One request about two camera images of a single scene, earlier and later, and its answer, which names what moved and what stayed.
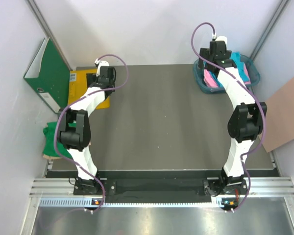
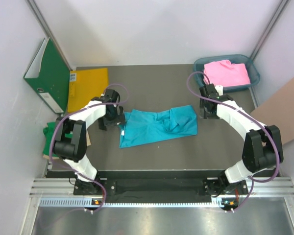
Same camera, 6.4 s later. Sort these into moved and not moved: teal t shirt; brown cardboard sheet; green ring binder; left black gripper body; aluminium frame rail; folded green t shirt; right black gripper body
Moved: teal t shirt; right black gripper body; left black gripper body
Not moved: brown cardboard sheet; green ring binder; aluminium frame rail; folded green t shirt
